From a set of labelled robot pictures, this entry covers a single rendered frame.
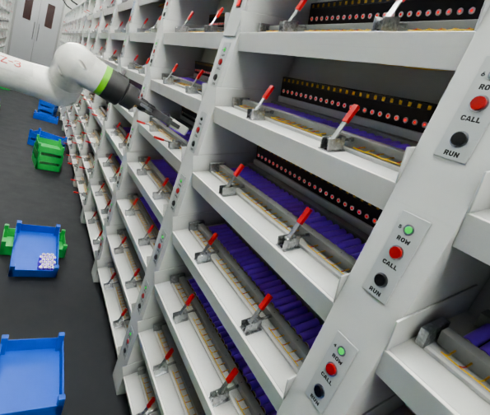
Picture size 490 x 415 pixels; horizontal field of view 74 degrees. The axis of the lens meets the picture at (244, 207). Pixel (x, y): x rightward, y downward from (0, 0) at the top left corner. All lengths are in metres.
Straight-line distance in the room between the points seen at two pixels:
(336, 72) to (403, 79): 0.20
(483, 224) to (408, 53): 0.26
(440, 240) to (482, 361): 0.16
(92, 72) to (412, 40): 0.81
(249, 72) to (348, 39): 0.41
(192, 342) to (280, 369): 0.34
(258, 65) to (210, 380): 0.84
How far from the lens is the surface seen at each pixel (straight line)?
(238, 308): 0.77
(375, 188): 0.51
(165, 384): 1.12
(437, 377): 0.50
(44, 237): 2.11
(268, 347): 0.70
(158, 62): 1.62
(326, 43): 0.69
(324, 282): 0.57
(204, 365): 0.91
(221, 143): 0.99
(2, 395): 1.44
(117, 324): 1.54
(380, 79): 0.83
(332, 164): 0.57
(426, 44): 0.55
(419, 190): 0.47
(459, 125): 0.48
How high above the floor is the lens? 1.10
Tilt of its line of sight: 15 degrees down
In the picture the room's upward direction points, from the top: 22 degrees clockwise
